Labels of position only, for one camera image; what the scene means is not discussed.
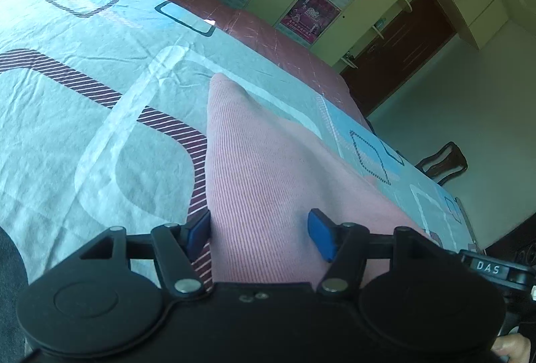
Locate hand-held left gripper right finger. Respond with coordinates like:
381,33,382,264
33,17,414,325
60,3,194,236
307,208,437,297

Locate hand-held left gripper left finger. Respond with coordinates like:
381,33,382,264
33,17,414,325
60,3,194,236
79,209,212,297

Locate pink knit sweater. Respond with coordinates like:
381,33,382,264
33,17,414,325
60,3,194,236
205,72,445,293

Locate person's right hand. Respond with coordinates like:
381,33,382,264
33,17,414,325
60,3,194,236
491,332,532,363

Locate dark wooden chair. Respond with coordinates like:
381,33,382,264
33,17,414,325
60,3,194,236
414,141,469,186

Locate light blue patterned bed sheet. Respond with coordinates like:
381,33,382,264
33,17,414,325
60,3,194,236
0,0,478,292

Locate brown wooden door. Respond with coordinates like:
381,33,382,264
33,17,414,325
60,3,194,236
341,0,457,117

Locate pink bed cover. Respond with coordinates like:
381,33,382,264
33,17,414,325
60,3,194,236
90,0,370,126

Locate corner wall shelf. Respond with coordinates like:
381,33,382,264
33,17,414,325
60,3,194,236
341,0,412,69

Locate purple wall poster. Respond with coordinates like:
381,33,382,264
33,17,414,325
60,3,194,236
280,0,341,44

